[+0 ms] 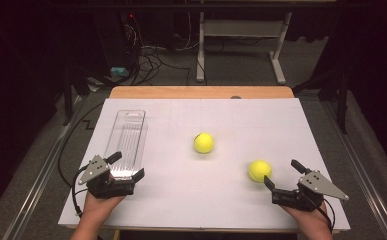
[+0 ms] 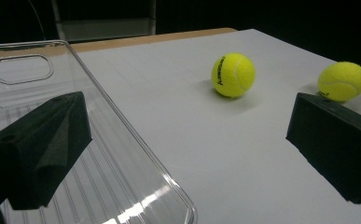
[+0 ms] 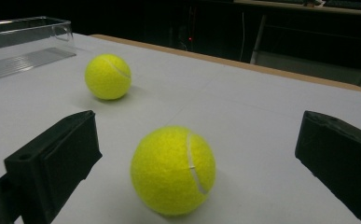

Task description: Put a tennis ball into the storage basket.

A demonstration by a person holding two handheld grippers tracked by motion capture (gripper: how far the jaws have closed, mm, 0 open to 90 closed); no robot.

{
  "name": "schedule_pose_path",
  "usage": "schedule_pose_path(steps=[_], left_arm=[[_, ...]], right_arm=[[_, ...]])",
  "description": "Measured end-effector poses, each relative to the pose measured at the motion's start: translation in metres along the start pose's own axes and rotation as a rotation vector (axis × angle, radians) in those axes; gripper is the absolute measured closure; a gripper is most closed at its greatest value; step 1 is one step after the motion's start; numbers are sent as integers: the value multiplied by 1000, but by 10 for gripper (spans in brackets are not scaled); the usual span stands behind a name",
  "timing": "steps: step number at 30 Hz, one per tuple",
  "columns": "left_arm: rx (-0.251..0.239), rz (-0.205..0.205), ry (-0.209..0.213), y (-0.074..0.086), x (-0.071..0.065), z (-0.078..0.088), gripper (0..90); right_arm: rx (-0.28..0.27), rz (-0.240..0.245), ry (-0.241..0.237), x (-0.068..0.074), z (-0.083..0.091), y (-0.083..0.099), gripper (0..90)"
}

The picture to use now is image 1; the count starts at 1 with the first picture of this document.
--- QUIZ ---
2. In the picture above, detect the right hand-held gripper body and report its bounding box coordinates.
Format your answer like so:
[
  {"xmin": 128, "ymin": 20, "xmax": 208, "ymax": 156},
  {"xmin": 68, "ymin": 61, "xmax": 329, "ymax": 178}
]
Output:
[{"xmin": 271, "ymin": 170, "xmax": 350, "ymax": 213}]

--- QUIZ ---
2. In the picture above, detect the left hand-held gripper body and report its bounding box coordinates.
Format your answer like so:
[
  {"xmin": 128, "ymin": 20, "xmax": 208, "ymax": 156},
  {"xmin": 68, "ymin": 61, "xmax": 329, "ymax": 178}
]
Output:
[{"xmin": 77, "ymin": 154, "xmax": 136, "ymax": 200}]

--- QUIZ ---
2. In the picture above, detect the yellow tennis ball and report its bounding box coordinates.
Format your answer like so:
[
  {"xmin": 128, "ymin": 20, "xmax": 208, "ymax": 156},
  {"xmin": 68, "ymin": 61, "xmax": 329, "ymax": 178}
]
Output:
[
  {"xmin": 248, "ymin": 159, "xmax": 273, "ymax": 184},
  {"xmin": 193, "ymin": 132, "xmax": 215, "ymax": 155}
]

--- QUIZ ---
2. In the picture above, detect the clear plastic container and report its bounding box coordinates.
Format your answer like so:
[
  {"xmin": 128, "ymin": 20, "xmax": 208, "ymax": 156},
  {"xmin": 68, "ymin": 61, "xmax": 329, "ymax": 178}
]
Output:
[{"xmin": 103, "ymin": 109, "xmax": 148, "ymax": 181}]

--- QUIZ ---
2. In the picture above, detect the person's right hand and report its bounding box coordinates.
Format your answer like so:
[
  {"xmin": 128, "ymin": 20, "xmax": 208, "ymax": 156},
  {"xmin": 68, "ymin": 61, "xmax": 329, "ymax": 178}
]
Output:
[{"xmin": 280, "ymin": 200, "xmax": 333, "ymax": 232}]

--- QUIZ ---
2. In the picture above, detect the person's left hand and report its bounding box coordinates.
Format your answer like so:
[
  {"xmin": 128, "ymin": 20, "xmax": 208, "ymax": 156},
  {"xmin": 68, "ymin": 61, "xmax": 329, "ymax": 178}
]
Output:
[{"xmin": 82, "ymin": 192, "xmax": 126, "ymax": 219}]

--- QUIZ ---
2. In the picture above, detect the white table sheet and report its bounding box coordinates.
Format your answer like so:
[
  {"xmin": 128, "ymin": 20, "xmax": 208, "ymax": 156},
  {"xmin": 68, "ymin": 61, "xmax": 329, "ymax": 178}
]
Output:
[{"xmin": 57, "ymin": 97, "xmax": 352, "ymax": 232}]

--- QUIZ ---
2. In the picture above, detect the black metal stand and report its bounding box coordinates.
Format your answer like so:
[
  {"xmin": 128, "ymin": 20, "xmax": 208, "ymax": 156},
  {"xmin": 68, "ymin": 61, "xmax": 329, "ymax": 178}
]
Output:
[
  {"xmin": 292, "ymin": 64, "xmax": 351, "ymax": 135},
  {"xmin": 61, "ymin": 64, "xmax": 93, "ymax": 127}
]

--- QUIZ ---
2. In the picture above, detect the small teal box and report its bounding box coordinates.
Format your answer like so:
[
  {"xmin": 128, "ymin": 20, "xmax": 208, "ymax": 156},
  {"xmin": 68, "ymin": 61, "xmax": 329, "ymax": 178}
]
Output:
[{"xmin": 110, "ymin": 66, "xmax": 130, "ymax": 77}]

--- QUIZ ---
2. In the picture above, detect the wooden table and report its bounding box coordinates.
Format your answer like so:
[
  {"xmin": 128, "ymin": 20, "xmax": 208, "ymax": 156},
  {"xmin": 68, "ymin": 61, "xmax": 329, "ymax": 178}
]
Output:
[{"xmin": 65, "ymin": 85, "xmax": 343, "ymax": 235}]

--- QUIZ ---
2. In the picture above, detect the dark equipment tower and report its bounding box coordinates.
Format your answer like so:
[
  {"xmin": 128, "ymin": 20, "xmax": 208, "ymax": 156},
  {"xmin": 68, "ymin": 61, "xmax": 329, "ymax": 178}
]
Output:
[{"xmin": 122, "ymin": 9, "xmax": 143, "ymax": 69}]

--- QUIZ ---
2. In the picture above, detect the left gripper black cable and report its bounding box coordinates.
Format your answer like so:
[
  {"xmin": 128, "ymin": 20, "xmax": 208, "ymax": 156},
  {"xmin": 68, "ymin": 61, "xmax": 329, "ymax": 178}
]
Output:
[{"xmin": 71, "ymin": 164, "xmax": 91, "ymax": 218}]

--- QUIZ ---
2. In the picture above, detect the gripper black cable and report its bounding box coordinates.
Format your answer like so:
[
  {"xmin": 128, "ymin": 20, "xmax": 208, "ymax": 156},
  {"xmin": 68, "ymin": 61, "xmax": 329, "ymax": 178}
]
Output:
[
  {"xmin": 320, "ymin": 196, "xmax": 336, "ymax": 233},
  {"xmin": 71, "ymin": 164, "xmax": 91, "ymax": 218}
]

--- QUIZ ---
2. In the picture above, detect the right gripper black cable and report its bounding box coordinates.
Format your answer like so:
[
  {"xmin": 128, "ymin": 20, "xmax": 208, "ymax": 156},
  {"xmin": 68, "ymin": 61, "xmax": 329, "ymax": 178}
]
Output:
[{"xmin": 320, "ymin": 196, "xmax": 336, "ymax": 233}]

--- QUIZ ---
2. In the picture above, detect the long black floor cable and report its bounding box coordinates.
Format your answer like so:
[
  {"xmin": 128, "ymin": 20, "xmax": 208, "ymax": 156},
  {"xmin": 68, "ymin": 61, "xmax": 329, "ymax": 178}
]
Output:
[{"xmin": 57, "ymin": 101, "xmax": 106, "ymax": 180}]

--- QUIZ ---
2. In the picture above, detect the metal floor rail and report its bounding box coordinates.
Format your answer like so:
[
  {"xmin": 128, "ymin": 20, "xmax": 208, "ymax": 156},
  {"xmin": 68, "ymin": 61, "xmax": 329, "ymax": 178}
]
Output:
[
  {"xmin": 1, "ymin": 95, "xmax": 84, "ymax": 240},
  {"xmin": 320, "ymin": 99, "xmax": 387, "ymax": 240}
]

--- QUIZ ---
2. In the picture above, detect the bundle of floor cables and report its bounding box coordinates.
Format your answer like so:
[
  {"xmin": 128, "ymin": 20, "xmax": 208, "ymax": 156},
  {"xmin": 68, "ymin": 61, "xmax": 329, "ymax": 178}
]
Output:
[{"xmin": 127, "ymin": 13, "xmax": 195, "ymax": 87}]

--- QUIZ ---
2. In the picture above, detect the white metal desk frame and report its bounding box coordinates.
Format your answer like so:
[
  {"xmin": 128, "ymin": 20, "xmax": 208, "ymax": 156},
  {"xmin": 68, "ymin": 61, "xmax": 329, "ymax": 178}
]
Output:
[{"xmin": 195, "ymin": 10, "xmax": 294, "ymax": 86}]

